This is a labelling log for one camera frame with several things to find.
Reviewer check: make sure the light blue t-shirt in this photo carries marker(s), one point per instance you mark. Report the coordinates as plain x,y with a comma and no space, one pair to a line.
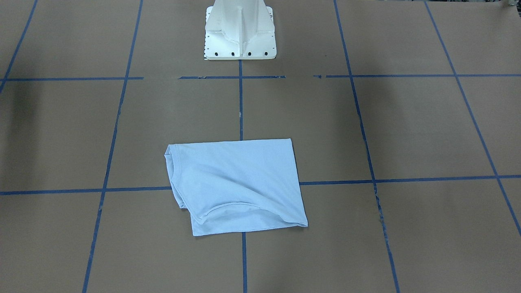
237,186

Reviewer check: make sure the white camera mast with base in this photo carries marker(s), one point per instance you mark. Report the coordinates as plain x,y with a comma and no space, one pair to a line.
239,30

